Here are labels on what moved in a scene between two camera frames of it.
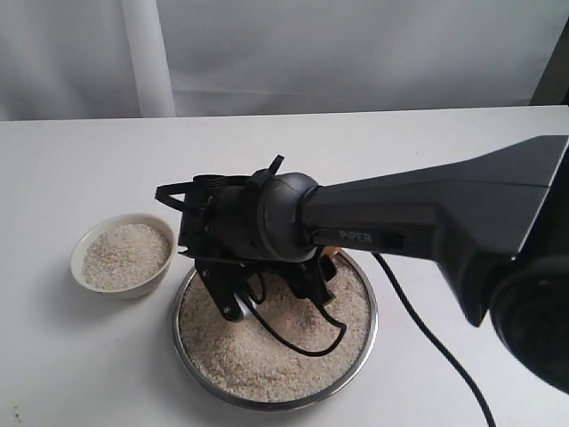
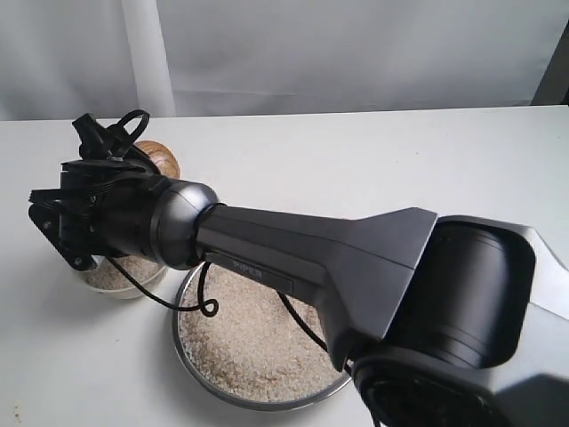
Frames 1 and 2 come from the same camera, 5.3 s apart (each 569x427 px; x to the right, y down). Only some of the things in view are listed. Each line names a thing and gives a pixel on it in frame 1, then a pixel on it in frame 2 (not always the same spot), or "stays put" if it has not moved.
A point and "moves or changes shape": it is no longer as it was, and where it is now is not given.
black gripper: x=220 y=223 to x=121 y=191
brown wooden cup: x=331 y=250 moves or changes shape
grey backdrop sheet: x=63 y=60 stays put
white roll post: x=149 y=59 stays put
